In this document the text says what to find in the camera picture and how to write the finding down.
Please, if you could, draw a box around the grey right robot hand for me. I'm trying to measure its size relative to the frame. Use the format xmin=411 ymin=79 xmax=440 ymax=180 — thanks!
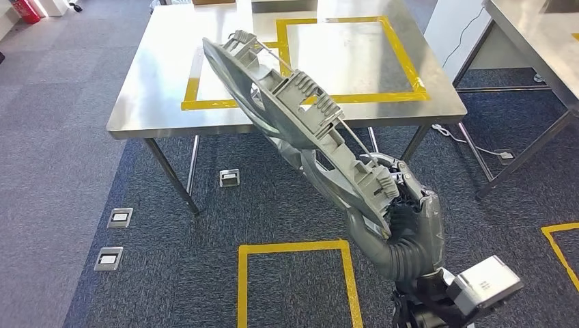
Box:
xmin=345 ymin=152 xmax=447 ymax=273

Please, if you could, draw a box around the grey plastic wheel cover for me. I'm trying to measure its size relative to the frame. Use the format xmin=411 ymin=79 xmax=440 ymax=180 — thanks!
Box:
xmin=201 ymin=29 xmax=401 ymax=241

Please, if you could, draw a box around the stainless steel workbench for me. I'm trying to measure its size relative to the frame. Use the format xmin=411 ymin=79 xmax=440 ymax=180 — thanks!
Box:
xmin=106 ymin=0 xmax=468 ymax=217

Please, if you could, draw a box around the floor socket with plug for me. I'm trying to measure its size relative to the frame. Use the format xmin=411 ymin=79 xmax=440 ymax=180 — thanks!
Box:
xmin=494 ymin=148 xmax=517 ymax=167

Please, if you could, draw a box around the yellow floor tape square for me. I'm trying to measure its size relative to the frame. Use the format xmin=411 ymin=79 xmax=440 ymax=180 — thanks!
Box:
xmin=236 ymin=240 xmax=364 ymax=328

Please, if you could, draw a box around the large yellow tape rectangle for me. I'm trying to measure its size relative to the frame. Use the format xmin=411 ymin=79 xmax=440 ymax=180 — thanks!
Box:
xmin=274 ymin=16 xmax=429 ymax=105

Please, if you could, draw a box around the metal floor socket box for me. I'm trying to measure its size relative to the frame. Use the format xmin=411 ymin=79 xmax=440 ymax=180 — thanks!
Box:
xmin=218 ymin=168 xmax=241 ymax=189
xmin=107 ymin=207 xmax=135 ymax=230
xmin=94 ymin=246 xmax=124 ymax=272

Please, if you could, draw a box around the stainless steel table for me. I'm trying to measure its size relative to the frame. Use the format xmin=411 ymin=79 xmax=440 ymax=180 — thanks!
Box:
xmin=452 ymin=0 xmax=579 ymax=202

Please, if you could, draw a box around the small yellow tape rectangle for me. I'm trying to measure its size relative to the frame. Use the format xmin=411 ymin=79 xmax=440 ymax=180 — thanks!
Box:
xmin=180 ymin=40 xmax=290 ymax=112

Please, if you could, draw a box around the red fire extinguisher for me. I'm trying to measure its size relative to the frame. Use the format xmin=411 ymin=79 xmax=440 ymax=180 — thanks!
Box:
xmin=9 ymin=0 xmax=42 ymax=25

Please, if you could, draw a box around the white power cable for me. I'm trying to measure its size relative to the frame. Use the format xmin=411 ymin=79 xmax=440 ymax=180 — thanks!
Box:
xmin=431 ymin=123 xmax=507 ymax=157

